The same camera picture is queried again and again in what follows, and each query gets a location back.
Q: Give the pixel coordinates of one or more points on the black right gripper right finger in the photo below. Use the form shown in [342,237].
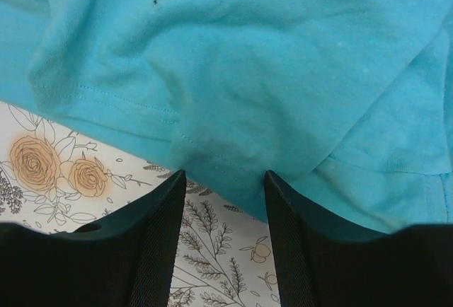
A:
[322,259]

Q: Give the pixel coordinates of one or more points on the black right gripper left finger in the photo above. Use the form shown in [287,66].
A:
[123,259]

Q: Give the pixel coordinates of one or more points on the teal t shirt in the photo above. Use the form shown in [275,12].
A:
[349,101]

